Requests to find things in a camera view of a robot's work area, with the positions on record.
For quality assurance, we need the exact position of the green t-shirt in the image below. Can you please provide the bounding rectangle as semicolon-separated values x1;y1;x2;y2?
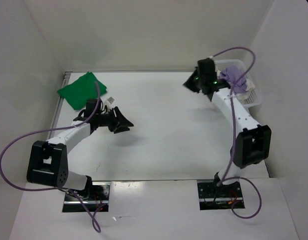
57;72;107;111

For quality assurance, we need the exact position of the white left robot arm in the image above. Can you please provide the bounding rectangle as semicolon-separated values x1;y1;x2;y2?
26;107;134;200

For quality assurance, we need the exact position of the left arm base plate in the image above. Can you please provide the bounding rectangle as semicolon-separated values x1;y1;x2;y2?
62;181;111;213

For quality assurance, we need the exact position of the white plastic basket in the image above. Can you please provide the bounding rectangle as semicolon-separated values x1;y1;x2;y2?
214;59;262;109

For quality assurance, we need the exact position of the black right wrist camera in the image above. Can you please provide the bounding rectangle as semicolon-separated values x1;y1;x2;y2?
197;57;217;81

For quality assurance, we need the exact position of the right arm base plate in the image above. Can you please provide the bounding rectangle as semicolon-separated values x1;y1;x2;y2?
197;179;245;211

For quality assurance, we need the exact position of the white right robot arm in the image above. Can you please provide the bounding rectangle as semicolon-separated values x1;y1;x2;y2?
183;67;272;197

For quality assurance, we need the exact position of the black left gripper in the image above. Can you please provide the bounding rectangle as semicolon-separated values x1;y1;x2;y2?
95;106;133;134

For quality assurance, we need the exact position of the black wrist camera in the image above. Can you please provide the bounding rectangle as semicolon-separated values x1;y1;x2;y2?
73;98;103;122
197;57;217;81

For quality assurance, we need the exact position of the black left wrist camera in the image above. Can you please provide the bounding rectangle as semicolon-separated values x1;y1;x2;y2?
73;98;103;122

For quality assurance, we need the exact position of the purple t-shirt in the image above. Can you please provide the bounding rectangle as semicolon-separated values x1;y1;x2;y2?
218;66;247;94

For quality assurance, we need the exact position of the white t-shirt in basket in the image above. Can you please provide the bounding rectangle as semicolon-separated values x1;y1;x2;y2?
216;70;256;102

